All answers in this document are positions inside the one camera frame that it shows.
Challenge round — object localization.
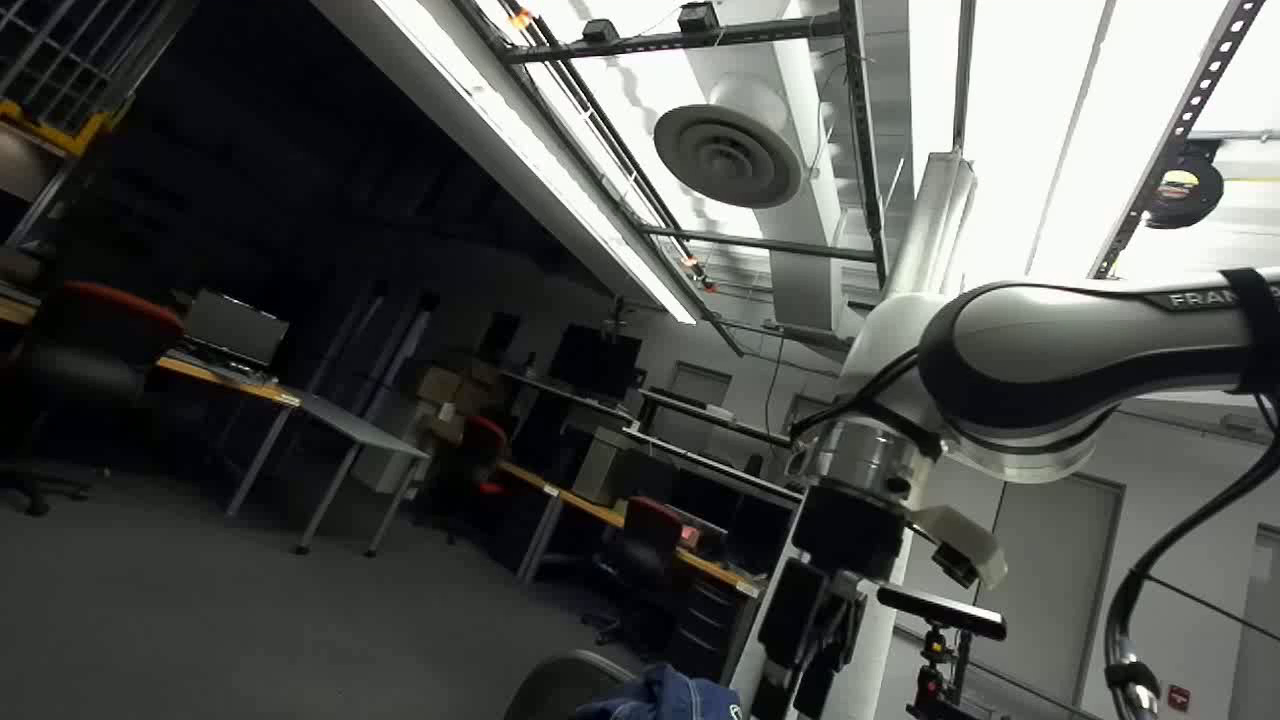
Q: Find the black round ceiling device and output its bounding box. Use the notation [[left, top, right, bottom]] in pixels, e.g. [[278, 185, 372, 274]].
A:
[[1138, 141, 1226, 233]]

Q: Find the small black ceiling camera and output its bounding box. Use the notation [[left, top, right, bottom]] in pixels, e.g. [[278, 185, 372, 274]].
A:
[[675, 0, 729, 45], [576, 11, 623, 50]]

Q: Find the white round column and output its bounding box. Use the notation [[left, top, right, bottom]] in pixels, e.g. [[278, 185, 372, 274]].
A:
[[725, 148, 978, 720]]

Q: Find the black ceiling crossbar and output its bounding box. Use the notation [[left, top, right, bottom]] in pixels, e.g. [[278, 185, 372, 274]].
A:
[[499, 9, 853, 66]]

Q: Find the grey door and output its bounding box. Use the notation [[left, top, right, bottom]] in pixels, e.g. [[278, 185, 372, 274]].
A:
[[976, 471, 1126, 712]]

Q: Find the round ceiling air diffuser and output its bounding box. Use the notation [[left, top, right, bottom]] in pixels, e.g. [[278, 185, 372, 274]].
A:
[[652, 101, 809, 210]]

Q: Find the black red office chair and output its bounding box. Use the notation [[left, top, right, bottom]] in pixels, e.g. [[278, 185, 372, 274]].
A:
[[0, 274, 193, 521]]

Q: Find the black bar camera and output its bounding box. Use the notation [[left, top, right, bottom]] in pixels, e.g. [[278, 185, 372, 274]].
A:
[[875, 580, 1010, 643]]

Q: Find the cardboard box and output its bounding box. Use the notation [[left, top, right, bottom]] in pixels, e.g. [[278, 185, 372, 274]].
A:
[[413, 365, 504, 421]]

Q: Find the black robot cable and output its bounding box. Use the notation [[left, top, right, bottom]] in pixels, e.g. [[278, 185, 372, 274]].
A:
[[1099, 394, 1280, 720]]

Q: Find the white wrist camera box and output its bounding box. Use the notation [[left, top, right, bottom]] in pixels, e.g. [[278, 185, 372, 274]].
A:
[[916, 498, 1010, 593]]

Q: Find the black red camera mount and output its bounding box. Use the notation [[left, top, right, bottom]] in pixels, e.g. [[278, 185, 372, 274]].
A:
[[907, 625, 976, 720]]

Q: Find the long black shelf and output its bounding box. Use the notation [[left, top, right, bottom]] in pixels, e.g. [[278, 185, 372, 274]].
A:
[[494, 365, 809, 512]]

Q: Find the grey chair back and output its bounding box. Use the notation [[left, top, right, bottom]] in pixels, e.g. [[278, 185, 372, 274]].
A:
[[499, 649, 642, 720]]

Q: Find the yellow storage rack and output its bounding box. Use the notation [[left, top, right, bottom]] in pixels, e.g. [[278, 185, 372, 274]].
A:
[[0, 0, 180, 250]]

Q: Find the black strap on arm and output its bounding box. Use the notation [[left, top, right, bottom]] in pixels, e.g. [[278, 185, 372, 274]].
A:
[[1218, 269, 1280, 400]]

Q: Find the wooden top desk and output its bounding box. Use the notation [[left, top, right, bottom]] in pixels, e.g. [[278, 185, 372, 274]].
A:
[[670, 536, 768, 603], [493, 457, 632, 584], [150, 346, 305, 522]]

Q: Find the black computer monitor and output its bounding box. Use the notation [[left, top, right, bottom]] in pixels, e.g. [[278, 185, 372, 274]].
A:
[[544, 320, 649, 409]]

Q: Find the blue jacket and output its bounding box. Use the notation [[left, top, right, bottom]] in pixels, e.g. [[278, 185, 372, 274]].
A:
[[573, 660, 743, 720]]

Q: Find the grey metal table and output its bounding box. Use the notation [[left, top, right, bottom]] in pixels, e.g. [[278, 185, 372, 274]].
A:
[[222, 390, 436, 558]]

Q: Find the perforated metal ceiling rail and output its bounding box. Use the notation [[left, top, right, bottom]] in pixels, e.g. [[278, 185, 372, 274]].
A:
[[1089, 0, 1268, 285]]

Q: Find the long fluorescent light fixture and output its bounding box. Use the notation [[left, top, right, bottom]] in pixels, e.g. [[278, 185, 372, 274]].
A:
[[312, 0, 705, 327]]

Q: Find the grey wall frame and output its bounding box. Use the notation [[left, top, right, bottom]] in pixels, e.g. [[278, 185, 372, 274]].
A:
[[664, 355, 737, 411]]

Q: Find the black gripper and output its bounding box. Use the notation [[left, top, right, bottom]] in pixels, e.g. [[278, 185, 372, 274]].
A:
[[747, 474, 927, 720]]

